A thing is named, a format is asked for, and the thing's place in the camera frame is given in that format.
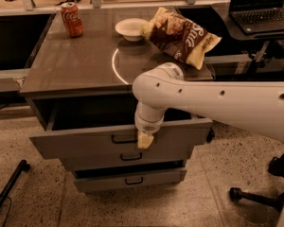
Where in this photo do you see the grey top drawer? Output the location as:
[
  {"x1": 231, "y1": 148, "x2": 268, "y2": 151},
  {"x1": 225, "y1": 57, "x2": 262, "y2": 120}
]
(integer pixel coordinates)
[{"x1": 28, "y1": 106, "x2": 214, "y2": 160}]

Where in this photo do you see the grey drawer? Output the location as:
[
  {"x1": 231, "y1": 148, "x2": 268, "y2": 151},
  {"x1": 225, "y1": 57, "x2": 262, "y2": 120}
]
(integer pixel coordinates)
[
  {"x1": 61, "y1": 148, "x2": 192, "y2": 171},
  {"x1": 28, "y1": 106, "x2": 214, "y2": 160},
  {"x1": 74, "y1": 167, "x2": 186, "y2": 193}
]

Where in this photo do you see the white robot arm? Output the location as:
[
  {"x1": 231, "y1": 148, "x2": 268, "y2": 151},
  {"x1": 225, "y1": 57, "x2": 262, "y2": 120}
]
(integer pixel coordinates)
[{"x1": 133, "y1": 62, "x2": 284, "y2": 148}]

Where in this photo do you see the grey middle drawer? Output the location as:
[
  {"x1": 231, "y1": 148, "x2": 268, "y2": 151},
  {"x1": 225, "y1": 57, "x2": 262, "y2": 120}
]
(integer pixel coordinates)
[{"x1": 61, "y1": 148, "x2": 192, "y2": 171}]

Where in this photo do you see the grey bottom drawer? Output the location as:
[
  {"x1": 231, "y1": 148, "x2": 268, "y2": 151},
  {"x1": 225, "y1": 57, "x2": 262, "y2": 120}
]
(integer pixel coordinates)
[{"x1": 74, "y1": 167, "x2": 186, "y2": 193}]

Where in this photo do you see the grey drawer cabinet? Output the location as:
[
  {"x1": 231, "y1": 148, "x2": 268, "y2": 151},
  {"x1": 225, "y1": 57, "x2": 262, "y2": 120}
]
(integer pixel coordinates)
[{"x1": 19, "y1": 6, "x2": 214, "y2": 194}]

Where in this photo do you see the brown chip bag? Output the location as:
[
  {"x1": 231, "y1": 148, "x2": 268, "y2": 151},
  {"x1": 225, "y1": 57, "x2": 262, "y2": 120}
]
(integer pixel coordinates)
[{"x1": 141, "y1": 8, "x2": 222, "y2": 70}]

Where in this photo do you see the white bowl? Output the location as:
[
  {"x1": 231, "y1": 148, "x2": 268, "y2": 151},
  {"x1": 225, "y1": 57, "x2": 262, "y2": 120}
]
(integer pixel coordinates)
[{"x1": 115, "y1": 18, "x2": 148, "y2": 42}]

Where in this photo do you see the black floor stand leg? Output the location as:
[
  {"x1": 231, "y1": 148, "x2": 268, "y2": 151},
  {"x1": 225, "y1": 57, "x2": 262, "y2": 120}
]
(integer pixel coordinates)
[{"x1": 0, "y1": 160, "x2": 30, "y2": 208}]

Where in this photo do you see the orange soda can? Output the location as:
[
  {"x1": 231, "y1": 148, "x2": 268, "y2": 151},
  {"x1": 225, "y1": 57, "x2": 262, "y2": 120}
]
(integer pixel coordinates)
[{"x1": 61, "y1": 2, "x2": 83, "y2": 38}]

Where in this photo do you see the black laptop stand table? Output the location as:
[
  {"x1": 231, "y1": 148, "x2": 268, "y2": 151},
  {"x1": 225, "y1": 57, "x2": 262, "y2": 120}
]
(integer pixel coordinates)
[{"x1": 204, "y1": 2, "x2": 284, "y2": 144}]

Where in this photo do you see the black laptop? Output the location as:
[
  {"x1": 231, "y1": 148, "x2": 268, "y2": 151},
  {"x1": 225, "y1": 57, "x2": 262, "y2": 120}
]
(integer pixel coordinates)
[{"x1": 228, "y1": 0, "x2": 284, "y2": 34}]

